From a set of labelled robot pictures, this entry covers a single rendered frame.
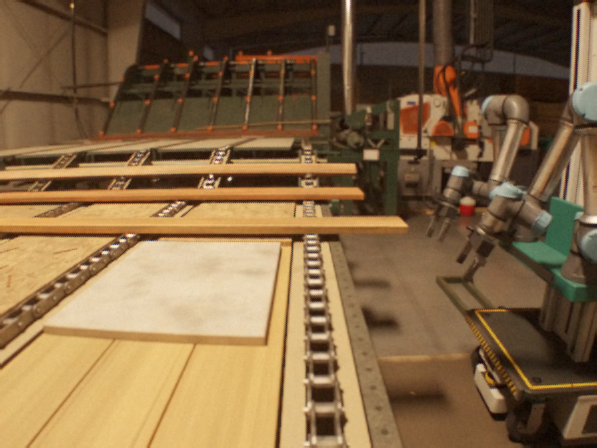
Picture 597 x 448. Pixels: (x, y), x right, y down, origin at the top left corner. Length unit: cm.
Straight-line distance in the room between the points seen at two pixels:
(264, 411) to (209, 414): 8
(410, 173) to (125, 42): 1001
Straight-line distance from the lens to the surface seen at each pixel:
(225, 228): 138
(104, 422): 65
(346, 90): 812
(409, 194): 591
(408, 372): 216
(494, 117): 194
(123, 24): 1363
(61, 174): 306
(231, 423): 60
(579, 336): 184
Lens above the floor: 121
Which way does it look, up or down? 14 degrees down
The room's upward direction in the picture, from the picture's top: straight up
